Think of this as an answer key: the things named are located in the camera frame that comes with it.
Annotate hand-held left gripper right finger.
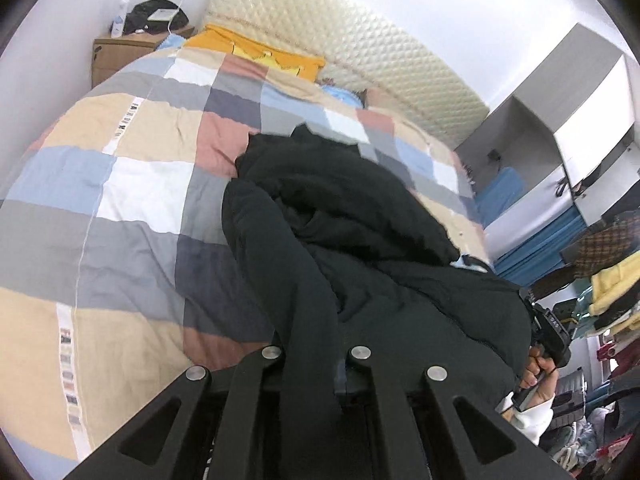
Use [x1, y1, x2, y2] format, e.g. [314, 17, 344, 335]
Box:
[334, 345, 576, 480]

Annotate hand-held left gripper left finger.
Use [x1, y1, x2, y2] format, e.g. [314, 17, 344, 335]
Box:
[65, 345, 286, 480]

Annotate person's right hand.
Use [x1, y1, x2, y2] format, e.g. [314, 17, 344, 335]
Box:
[520, 347, 559, 411]

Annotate cream quilted headboard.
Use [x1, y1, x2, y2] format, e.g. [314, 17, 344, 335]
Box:
[202, 0, 491, 148]

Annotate grey and white wardrobe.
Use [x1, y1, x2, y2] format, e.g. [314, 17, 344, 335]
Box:
[454, 22, 640, 231]

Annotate yellow garment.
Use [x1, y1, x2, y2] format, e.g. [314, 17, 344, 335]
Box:
[587, 260, 640, 316]

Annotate checked patchwork blanket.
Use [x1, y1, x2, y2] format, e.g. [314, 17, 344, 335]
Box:
[0, 42, 496, 466]

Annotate white charging cable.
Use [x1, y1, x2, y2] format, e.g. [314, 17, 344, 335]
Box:
[167, 0, 193, 31]

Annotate black bag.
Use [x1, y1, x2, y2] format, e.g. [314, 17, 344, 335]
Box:
[123, 0, 191, 35]

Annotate yellow pillow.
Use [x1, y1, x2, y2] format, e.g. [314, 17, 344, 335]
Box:
[181, 24, 326, 81]

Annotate blue cloth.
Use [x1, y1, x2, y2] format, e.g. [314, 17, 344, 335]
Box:
[472, 166, 523, 226]

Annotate white plastic bottle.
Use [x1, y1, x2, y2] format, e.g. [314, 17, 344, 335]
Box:
[110, 0, 130, 38]

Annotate person's right forearm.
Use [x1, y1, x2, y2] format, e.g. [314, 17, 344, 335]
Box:
[497, 390, 555, 448]

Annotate pink pillow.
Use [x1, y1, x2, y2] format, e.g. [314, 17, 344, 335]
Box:
[364, 87, 426, 126]

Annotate blue curtain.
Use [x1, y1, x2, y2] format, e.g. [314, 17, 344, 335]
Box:
[495, 207, 588, 288]

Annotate brown nightstand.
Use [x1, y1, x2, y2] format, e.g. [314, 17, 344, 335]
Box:
[91, 25, 196, 88]

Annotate light blue pillow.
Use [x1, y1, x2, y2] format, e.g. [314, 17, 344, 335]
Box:
[320, 84, 363, 108]

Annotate brown plaid garment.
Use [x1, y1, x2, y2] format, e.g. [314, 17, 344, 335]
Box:
[562, 215, 640, 281]

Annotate black puffer jacket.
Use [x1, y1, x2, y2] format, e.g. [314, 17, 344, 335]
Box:
[221, 125, 535, 461]

